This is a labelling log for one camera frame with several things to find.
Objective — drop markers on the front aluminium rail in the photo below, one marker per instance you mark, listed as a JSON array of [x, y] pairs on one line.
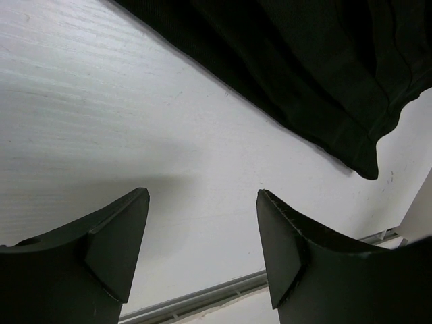
[[203, 300]]

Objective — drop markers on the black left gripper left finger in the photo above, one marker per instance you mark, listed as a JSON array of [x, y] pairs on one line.
[[81, 272]]

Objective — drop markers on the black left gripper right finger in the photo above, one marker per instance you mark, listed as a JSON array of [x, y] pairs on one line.
[[317, 275]]

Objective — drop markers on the black pleated skirt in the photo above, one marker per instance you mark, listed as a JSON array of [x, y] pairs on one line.
[[337, 73]]

